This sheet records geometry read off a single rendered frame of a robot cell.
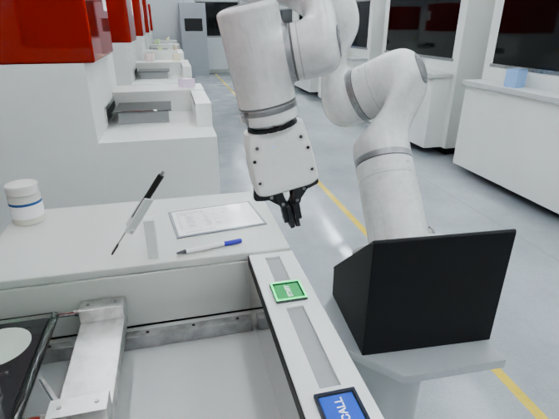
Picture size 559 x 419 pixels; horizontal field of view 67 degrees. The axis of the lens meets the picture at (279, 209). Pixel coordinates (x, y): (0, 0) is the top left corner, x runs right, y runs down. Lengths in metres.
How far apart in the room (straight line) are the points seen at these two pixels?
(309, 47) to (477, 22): 4.64
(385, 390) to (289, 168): 0.55
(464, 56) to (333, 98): 4.22
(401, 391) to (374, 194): 0.42
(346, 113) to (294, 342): 0.52
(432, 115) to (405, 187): 4.31
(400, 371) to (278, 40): 0.60
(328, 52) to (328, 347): 0.42
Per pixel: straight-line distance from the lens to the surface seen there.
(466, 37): 5.12
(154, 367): 0.86
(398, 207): 0.84
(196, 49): 12.94
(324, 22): 0.60
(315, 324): 0.70
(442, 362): 0.90
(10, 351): 0.87
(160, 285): 0.91
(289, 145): 0.63
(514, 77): 4.18
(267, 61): 0.58
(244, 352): 0.87
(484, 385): 2.12
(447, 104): 5.23
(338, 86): 0.97
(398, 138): 0.90
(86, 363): 0.82
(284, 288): 0.77
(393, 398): 1.02
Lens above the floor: 1.40
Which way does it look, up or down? 24 degrees down
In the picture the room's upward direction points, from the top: straight up
